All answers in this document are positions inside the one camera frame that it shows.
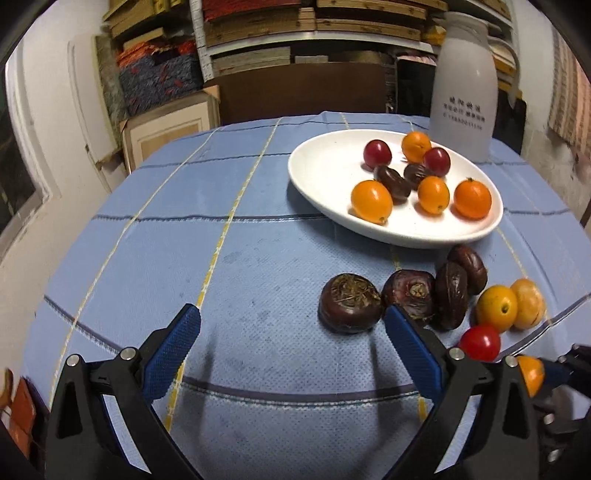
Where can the stack of flat woven boxes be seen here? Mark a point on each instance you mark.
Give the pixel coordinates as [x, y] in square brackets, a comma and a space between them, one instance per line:
[323, 27]

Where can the window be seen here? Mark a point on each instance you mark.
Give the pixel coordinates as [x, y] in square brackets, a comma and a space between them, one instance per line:
[14, 175]

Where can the stack of yellow boxes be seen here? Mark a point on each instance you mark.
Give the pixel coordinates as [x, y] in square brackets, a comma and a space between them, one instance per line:
[138, 18]

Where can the yellow-red tomato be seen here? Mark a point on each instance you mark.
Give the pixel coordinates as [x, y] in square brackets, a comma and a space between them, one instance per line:
[496, 308]

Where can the white thermos jug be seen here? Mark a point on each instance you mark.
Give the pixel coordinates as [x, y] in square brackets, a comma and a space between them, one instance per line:
[464, 87]

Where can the white oval plate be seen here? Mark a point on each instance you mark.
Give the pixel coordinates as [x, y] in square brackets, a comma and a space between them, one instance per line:
[397, 221]

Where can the white leaning board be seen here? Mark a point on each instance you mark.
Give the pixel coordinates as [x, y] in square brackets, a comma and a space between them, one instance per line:
[87, 101]

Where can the grey stone slab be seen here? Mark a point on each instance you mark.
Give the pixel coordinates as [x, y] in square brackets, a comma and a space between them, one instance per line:
[108, 83]

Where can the large orange mandarin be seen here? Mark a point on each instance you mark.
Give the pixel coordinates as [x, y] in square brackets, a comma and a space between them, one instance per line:
[531, 374]

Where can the black flat screen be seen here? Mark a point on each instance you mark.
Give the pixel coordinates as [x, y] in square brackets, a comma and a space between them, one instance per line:
[508, 122]

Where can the pale peeled water chestnut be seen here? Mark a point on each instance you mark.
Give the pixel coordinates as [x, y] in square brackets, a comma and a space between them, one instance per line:
[530, 303]

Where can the pile of blue patterned boxes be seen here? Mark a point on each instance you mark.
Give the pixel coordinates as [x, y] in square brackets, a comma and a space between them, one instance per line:
[159, 76]

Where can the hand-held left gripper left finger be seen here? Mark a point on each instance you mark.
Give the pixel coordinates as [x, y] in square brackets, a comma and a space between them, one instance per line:
[173, 350]

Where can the blue checked tablecloth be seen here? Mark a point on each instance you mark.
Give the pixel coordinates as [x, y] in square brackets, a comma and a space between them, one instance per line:
[258, 258]

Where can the small red tomato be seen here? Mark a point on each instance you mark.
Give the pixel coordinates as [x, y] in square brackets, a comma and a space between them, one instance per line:
[480, 342]

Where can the dark red tomato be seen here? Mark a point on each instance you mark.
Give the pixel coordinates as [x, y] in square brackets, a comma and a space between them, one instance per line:
[437, 161]
[376, 153]

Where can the dark water chestnut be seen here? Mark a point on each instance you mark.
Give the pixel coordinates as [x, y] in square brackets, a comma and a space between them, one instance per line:
[417, 174]
[470, 268]
[391, 181]
[451, 295]
[411, 290]
[351, 302]

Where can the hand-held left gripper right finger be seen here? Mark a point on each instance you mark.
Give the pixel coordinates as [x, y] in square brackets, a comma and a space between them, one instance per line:
[413, 353]

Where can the white metal shelf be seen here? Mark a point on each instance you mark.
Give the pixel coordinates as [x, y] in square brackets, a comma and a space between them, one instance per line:
[198, 41]

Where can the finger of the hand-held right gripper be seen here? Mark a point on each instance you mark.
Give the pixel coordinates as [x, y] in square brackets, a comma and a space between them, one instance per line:
[558, 373]

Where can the brick pattern curtain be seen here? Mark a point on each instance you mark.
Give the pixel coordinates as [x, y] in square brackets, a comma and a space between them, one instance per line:
[570, 97]

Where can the brown phone case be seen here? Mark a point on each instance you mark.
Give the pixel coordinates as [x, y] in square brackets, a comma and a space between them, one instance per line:
[18, 410]

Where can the framed picture in cardboard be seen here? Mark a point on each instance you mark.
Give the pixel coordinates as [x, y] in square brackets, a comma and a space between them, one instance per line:
[166, 129]

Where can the yellow-orange mandarin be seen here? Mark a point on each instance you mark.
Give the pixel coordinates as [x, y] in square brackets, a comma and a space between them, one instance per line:
[433, 195]
[371, 201]

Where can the dark wooden board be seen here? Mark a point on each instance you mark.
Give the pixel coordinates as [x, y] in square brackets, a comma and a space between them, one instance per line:
[300, 92]

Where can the small orange mandarin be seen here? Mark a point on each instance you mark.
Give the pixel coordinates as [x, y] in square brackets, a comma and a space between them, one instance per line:
[416, 146]
[472, 199]

